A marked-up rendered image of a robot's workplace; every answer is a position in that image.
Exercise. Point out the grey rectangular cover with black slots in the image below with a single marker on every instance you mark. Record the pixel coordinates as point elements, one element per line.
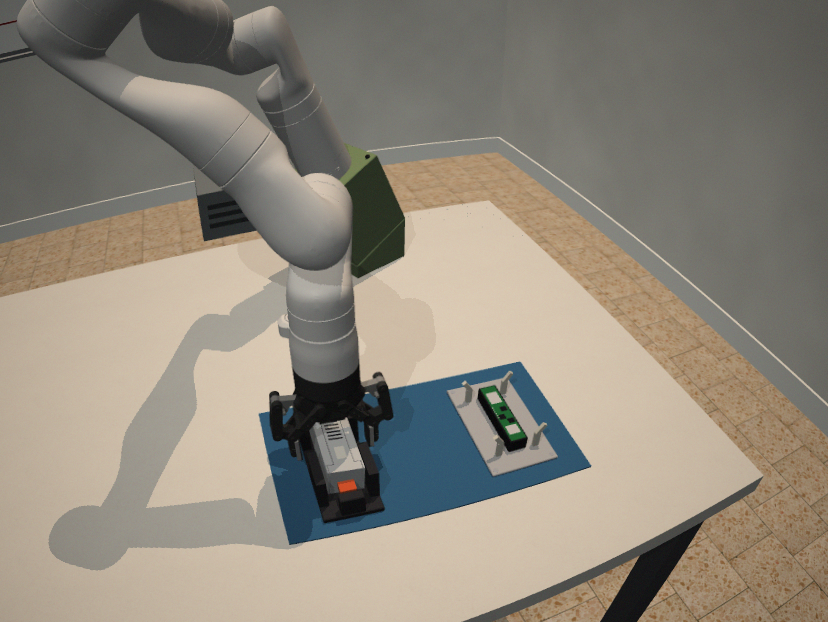
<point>345,467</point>

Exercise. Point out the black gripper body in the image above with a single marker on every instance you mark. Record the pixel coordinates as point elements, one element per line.
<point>308,393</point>

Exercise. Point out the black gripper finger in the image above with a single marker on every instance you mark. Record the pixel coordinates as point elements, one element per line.
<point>295,426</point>
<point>379,389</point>

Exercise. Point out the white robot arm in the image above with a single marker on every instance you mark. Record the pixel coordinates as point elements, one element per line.
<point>310,230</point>

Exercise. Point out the blue flat mat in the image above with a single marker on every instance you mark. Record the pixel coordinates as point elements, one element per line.
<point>436,454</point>

